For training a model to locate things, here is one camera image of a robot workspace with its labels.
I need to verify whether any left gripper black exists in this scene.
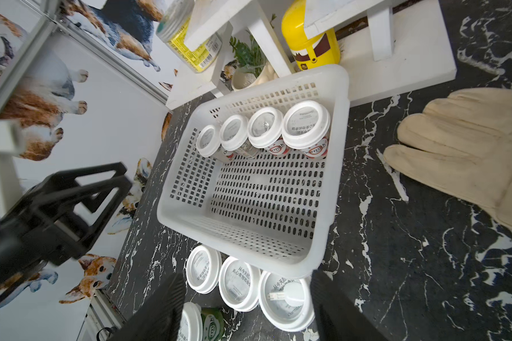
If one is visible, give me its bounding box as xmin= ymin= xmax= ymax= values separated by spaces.
xmin=0 ymin=162 xmax=132 ymax=285

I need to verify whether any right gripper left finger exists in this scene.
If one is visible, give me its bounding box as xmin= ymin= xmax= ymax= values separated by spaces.
xmin=109 ymin=274 xmax=186 ymax=341

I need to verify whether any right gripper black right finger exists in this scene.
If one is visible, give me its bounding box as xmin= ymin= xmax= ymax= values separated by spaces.
xmin=310 ymin=269 xmax=386 ymax=340

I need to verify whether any yogurt cup front row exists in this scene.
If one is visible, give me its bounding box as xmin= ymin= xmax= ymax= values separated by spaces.
xmin=282 ymin=100 xmax=331 ymax=160
xmin=219 ymin=115 xmax=259 ymax=159
xmin=177 ymin=302 xmax=225 ymax=341
xmin=247 ymin=107 xmax=290 ymax=157

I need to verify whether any yogurt cup row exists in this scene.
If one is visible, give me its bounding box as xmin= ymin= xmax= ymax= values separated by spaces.
xmin=218 ymin=257 xmax=262 ymax=313
xmin=177 ymin=302 xmax=225 ymax=341
xmin=219 ymin=115 xmax=259 ymax=159
xmin=196 ymin=124 xmax=234 ymax=163
xmin=247 ymin=107 xmax=290 ymax=157
xmin=186 ymin=244 xmax=223 ymax=294
xmin=258 ymin=271 xmax=315 ymax=332
xmin=282 ymin=100 xmax=331 ymax=160

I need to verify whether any white plastic perforated basket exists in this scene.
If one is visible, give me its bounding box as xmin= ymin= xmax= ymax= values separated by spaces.
xmin=156 ymin=65 xmax=350 ymax=279

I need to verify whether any small green plant under shelf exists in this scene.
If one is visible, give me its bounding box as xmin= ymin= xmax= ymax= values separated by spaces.
xmin=230 ymin=28 xmax=279 ymax=91

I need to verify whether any beige work glove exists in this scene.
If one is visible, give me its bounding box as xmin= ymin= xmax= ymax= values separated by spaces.
xmin=383 ymin=88 xmax=512 ymax=228

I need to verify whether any yellow jar on shelf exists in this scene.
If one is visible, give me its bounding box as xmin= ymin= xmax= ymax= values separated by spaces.
xmin=281 ymin=0 xmax=341 ymax=71

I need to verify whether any white stepped display shelf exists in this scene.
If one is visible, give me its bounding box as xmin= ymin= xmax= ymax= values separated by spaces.
xmin=186 ymin=1 xmax=457 ymax=106

